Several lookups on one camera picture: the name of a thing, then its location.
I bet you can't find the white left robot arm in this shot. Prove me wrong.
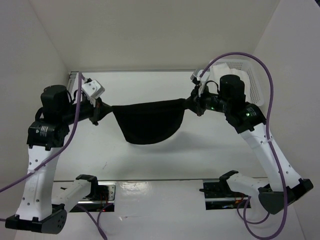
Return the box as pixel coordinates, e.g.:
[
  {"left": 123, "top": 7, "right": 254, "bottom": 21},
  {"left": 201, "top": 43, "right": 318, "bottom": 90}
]
[{"left": 5, "top": 85, "right": 112, "bottom": 234}]

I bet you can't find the black skirt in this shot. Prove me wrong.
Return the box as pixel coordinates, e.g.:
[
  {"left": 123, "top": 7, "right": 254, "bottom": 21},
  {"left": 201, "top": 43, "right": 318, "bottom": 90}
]
[{"left": 111, "top": 98, "right": 186, "bottom": 145}]

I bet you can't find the white perforated plastic basket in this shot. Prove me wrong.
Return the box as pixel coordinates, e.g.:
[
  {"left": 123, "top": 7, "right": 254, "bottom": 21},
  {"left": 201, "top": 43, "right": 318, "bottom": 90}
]
[{"left": 209, "top": 58, "right": 265, "bottom": 107}]

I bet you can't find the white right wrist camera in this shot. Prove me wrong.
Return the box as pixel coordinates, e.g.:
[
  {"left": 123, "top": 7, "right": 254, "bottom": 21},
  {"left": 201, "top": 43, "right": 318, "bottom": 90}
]
[{"left": 190, "top": 69, "right": 210, "bottom": 97}]

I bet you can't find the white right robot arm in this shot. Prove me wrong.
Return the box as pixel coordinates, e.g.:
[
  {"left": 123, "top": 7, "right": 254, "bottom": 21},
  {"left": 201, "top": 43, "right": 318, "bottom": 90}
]
[{"left": 186, "top": 74, "right": 313, "bottom": 215}]

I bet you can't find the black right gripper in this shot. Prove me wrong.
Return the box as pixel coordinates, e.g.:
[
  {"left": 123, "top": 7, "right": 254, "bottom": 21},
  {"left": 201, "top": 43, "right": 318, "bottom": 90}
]
[{"left": 181, "top": 81, "right": 231, "bottom": 116}]

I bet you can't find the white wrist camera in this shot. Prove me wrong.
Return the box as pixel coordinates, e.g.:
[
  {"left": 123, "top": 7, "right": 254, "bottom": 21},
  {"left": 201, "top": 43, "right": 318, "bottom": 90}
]
[
  {"left": 81, "top": 78, "right": 105, "bottom": 108},
  {"left": 190, "top": 69, "right": 210, "bottom": 97}
]

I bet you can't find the white skirt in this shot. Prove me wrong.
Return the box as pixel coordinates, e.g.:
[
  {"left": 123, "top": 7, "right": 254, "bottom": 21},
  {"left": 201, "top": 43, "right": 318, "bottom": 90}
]
[{"left": 210, "top": 63, "right": 251, "bottom": 96}]

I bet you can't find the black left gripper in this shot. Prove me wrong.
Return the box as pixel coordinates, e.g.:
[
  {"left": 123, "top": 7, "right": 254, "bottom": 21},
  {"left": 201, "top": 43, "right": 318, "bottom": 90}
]
[{"left": 61, "top": 95, "right": 114, "bottom": 125}]

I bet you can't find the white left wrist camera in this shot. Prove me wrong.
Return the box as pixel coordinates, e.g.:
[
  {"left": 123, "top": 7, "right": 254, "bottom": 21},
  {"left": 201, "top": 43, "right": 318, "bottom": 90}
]
[{"left": 81, "top": 78, "right": 105, "bottom": 108}]

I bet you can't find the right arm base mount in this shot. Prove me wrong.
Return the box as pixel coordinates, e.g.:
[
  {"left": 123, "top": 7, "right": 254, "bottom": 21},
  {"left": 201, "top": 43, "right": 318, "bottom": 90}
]
[{"left": 199, "top": 181, "right": 248, "bottom": 211}]

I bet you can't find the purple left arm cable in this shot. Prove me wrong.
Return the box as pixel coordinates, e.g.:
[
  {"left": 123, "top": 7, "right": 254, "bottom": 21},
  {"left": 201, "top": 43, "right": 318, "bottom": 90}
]
[{"left": 0, "top": 72, "right": 108, "bottom": 240}]

